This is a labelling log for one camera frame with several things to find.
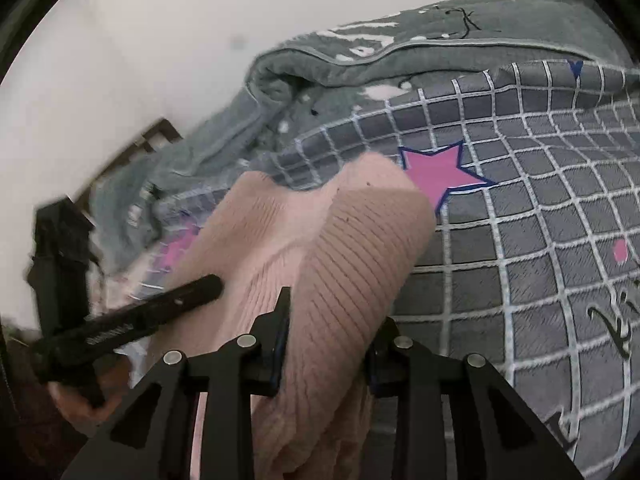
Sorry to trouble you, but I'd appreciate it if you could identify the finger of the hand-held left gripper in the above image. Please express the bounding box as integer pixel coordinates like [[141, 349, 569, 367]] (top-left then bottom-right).
[[30, 274, 224, 386]]

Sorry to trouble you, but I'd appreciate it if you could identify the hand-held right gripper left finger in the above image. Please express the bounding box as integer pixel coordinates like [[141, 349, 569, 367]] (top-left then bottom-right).
[[60, 287, 292, 480]]

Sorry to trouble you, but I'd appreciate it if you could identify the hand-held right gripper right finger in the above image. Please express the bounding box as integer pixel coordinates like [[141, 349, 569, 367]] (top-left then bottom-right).
[[365, 316, 586, 480]]

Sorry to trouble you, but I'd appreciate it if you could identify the pink knit sweater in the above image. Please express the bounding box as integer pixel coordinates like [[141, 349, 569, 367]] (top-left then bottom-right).
[[145, 152, 438, 480]]

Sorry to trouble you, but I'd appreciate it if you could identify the person's left hand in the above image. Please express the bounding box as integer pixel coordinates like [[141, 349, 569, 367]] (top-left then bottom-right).
[[47, 355, 135, 423]]

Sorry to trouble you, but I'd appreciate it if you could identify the dark wooden headboard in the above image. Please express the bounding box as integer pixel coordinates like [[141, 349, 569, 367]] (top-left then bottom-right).
[[75, 117, 183, 201]]

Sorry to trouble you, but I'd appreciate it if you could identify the grey checked star duvet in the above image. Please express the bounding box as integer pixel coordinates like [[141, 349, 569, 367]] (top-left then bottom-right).
[[115, 57, 640, 480]]

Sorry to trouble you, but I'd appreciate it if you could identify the grey printed fleece blanket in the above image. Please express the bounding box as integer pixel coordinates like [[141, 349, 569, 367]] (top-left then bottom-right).
[[87, 0, 636, 281]]

